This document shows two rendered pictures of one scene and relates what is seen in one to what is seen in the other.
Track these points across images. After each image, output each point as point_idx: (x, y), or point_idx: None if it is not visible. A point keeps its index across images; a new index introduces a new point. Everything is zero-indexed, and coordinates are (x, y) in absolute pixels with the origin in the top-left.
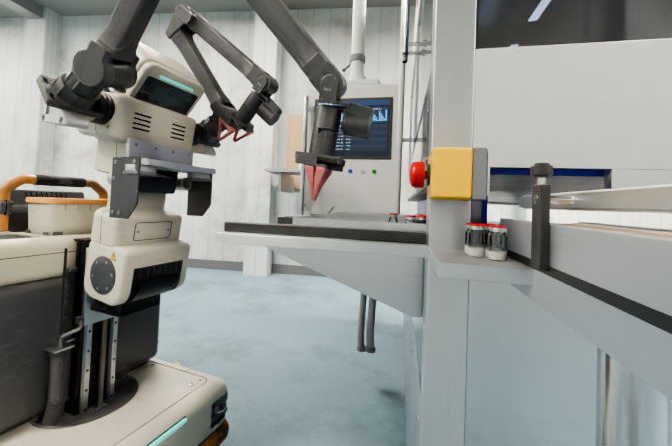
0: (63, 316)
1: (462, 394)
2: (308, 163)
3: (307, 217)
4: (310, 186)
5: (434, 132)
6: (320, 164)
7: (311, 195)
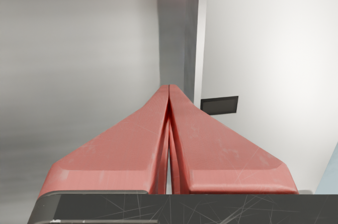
0: None
1: None
2: (262, 207)
3: (192, 89)
4: (189, 104)
5: None
6: (93, 218)
7: (176, 89)
